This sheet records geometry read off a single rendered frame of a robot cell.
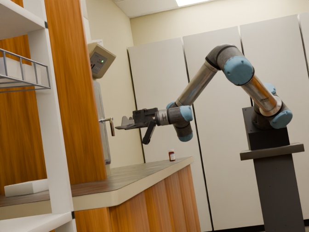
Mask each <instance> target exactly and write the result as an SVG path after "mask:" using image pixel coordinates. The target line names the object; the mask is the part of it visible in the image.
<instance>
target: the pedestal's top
mask: <svg viewBox="0 0 309 232"><path fill-rule="evenodd" d="M304 151H305V150H304V145H303V144H302V143H299V142H297V143H291V144H290V145H285V146H278V147H272V148H266V149H260V150H253V151H250V150H244V151H242V152H241V153H240V160H241V161H243V160H250V159H256V158H263V157H271V156H278V155H284V154H291V153H298V152H304Z"/></svg>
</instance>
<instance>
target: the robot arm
mask: <svg viewBox="0 0 309 232"><path fill-rule="evenodd" d="M218 71H222V72H223V73H224V74H225V76H226V78H227V79H228V80H229V81H230V82H231V83H233V84H234V85H236V86H241V88H242V89H243V90H244V91H245V92H246V93H247V94H248V95H249V96H250V97H251V98H252V100H253V103H254V111H253V113H252V124H253V125H254V126H255V127H257V128H259V129H264V130H267V129H272V128H276V129H279V128H283V127H285V126H286V125H287V124H289V123H290V121H291V120H292V117H293V114H292V112H291V110H290V109H289V108H288V107H287V106H286V105H285V104H284V102H283V101H282V100H281V99H280V98H279V96H278V95H277V94H276V88H275V86H274V85H273V84H270V83H262V82H261V81H260V79H259V78H258V77H257V76H256V75H255V69H254V67H253V66H252V65H251V63H250V62H249V61H248V60H247V59H246V58H245V56H244V55H243V54H242V53H241V52H240V50H239V49H238V48H237V47H236V46H235V45H233V44H231V43H223V44H220V45H218V46H216V47H215V48H213V49H212V50H211V51H210V52H209V53H208V55H207V56H206V57H205V62H204V64H203V65H202V66H201V68H200V69H199V70H198V72H197V73H196V74H195V76H194V77H193V79H192V80H191V81H190V83H189V84H188V85H187V87H186V88H185V89H184V90H183V92H182V93H181V94H180V96H179V97H178V98H177V100H176V101H175V102H171V103H169V104H168V105H167V107H166V109H163V110H159V111H158V108H152V109H142V110H135V111H132V113H133V115H132V117H133V118H132V117H129V119H128V118H127V117H126V116H123V117H122V123H121V126H118V127H115V128H116V129H118V130H121V129H124V130H130V129H136V128H146V127H147V131H146V133H145V136H144V137H143V140H142V143H143V144H145V145H148V144H149V142H150V139H151V136H152V134H153V132H154V129H155V126H156V125H157V126H165V125H171V124H172V125H173V126H174V128H175V130H176V133H177V136H178V139H179V140H180V141H182V142H187V141H190V140H191V139H192V137H193V130H192V128H191V124H190V121H192V120H193V113H192V109H191V105H192V104H193V103H194V102H195V100H196V99H197V98H198V96H199V95H200V94H201V92H202V91H203V90H204V89H205V87H206V86H207V85H208V83H209V82H210V81H211V79H212V78H213V77H214V75H215V74H216V73H217V72H218ZM154 117H155V119H153V118H154Z"/></svg>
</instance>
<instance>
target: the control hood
mask: <svg viewBox="0 0 309 232"><path fill-rule="evenodd" d="M87 45H88V51H89V58H91V57H92V55H93V54H94V52H97V53H98V54H100V55H102V56H103V57H105V58H107V61H106V62H105V64H104V65H103V67H102V68H101V69H100V71H99V72H98V74H96V73H93V72H92V77H94V78H96V79H100V78H102V77H103V76H104V74H105V73H106V71H107V70H108V68H109V67H110V66H111V64H112V63H113V61H114V60H115V58H116V55H115V54H113V53H112V52H111V51H109V50H107V49H106V48H104V47H103V46H101V45H100V44H98V43H96V42H94V43H89V44H87Z"/></svg>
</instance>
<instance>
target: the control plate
mask: <svg viewBox="0 0 309 232"><path fill-rule="evenodd" d="M99 59H100V61H99ZM102 61H103V62H102ZM106 61H107V58H105V57H103V56H102V55H100V54H98V53H97V52H94V54H93V55H92V57H91V58H90V64H92V66H93V65H94V64H95V66H96V68H95V66H94V67H93V69H91V70H92V72H93V73H96V74H98V72H99V71H100V69H101V68H102V67H103V65H104V64H105V62H106ZM97 67H98V68H100V69H97ZM91 68H92V67H91Z"/></svg>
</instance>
